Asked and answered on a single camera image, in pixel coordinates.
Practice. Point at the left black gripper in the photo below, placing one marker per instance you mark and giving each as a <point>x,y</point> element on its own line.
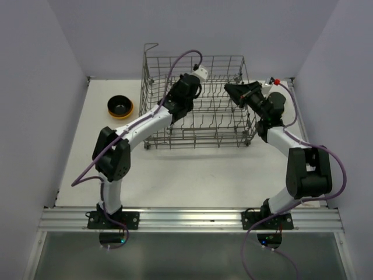
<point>174,86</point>

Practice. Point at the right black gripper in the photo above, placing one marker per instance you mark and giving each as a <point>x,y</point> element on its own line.
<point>239,92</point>

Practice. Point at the grey wire dish rack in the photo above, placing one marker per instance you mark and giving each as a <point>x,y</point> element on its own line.
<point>215,120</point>

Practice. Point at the beige brown glazed bowl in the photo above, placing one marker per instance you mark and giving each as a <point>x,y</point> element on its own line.
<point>118,99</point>

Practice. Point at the yellow bowl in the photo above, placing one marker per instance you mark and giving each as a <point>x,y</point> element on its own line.
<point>120,111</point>

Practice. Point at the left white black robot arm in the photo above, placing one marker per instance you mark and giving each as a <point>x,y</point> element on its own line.
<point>112,154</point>

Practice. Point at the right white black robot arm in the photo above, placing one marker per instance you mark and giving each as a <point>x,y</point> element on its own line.
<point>308,173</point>

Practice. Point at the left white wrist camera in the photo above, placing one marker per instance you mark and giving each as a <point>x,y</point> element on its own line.
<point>200,72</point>

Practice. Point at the aluminium mounting rail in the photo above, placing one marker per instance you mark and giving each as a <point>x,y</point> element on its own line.
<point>193,220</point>

